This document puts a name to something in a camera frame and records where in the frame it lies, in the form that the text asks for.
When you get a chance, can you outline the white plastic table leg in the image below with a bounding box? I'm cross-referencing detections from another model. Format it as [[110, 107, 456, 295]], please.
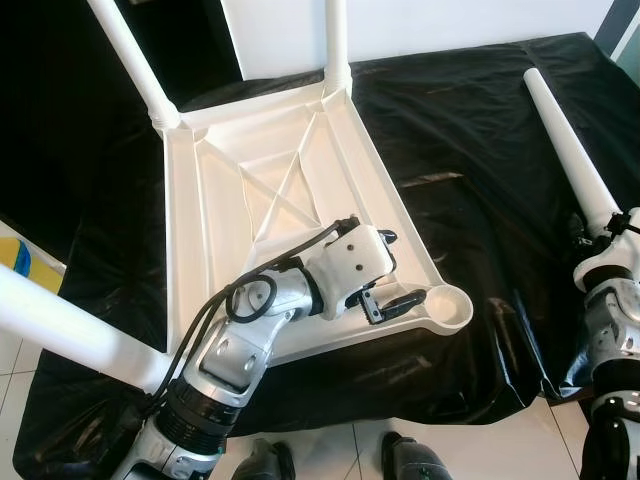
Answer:
[[323, 0, 353, 96], [0, 262, 176, 393], [522, 66, 623, 239], [88, 0, 183, 133]]

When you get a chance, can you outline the black plastic table cover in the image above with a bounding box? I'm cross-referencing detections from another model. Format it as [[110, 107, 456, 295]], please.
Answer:
[[10, 32, 640, 479]]

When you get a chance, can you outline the grey robot right foot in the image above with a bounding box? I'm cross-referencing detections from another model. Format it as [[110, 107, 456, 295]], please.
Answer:
[[380, 432, 451, 480]]

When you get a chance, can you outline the grey robot foot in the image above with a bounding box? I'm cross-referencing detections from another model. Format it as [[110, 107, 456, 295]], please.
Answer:
[[232, 440, 296, 480], [380, 432, 451, 480]]

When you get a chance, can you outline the grey robot left foot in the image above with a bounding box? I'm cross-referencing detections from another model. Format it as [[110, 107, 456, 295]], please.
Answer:
[[232, 440, 296, 480]]

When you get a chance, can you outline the white board panel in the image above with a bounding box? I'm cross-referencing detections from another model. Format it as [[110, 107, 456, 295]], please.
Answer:
[[220, 0, 613, 81]]

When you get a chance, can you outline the yellow box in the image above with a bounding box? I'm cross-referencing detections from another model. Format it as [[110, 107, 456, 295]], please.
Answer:
[[0, 232, 69, 301]]

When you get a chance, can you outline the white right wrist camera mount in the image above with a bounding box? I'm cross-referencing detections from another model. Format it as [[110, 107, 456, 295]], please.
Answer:
[[578, 207, 640, 291]]

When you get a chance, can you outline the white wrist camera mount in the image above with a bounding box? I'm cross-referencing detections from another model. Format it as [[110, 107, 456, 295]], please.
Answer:
[[578, 207, 640, 291], [310, 222, 396, 321]]

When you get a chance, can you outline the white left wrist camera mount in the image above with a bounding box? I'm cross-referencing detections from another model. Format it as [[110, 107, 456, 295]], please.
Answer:
[[310, 222, 396, 321]]

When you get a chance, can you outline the dark grey wall post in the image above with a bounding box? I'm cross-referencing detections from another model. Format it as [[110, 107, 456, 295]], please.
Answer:
[[595, 0, 640, 56]]

